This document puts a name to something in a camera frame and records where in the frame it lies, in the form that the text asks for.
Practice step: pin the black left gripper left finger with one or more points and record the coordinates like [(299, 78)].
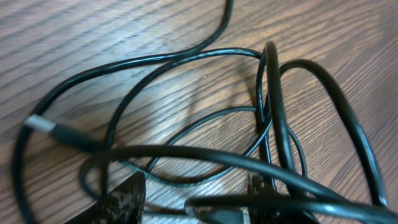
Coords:
[(123, 205)]

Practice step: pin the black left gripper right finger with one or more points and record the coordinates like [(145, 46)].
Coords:
[(272, 208)]

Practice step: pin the black cable silver USB plug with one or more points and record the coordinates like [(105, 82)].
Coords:
[(305, 194)]

